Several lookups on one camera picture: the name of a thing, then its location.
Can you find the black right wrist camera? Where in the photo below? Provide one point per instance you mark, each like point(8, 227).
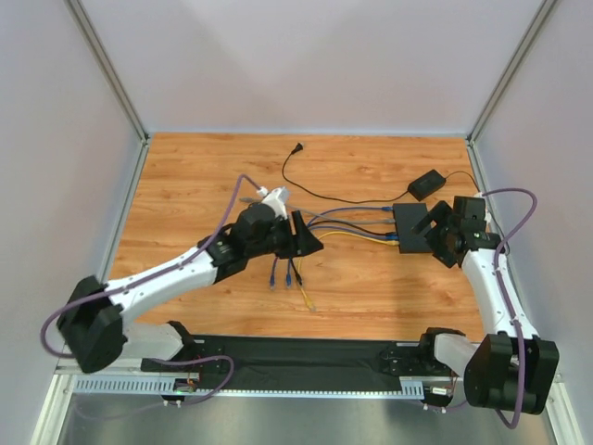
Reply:
point(470, 213)

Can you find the aluminium frame post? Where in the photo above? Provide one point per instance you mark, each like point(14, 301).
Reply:
point(519, 55)
point(91, 36)

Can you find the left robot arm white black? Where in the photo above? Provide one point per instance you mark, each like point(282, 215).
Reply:
point(96, 315)

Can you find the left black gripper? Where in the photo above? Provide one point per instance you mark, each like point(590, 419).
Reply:
point(287, 236)

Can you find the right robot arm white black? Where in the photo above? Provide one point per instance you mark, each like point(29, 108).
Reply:
point(512, 369)

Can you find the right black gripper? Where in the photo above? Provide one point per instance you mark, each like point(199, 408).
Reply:
point(445, 235)

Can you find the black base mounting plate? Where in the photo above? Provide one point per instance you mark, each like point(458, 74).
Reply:
point(338, 362)

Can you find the grey slotted cable duct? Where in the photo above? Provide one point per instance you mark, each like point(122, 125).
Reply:
point(406, 388)

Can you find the black network switch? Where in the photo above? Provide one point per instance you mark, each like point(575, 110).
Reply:
point(406, 216)

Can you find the left aluminium frame post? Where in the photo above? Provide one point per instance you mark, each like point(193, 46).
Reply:
point(91, 36)

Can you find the right aluminium frame post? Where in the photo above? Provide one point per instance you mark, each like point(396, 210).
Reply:
point(519, 55)

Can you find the black power adapter brick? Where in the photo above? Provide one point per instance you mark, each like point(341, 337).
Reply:
point(425, 185)

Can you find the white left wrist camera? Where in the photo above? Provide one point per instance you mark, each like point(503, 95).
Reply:
point(275, 199)

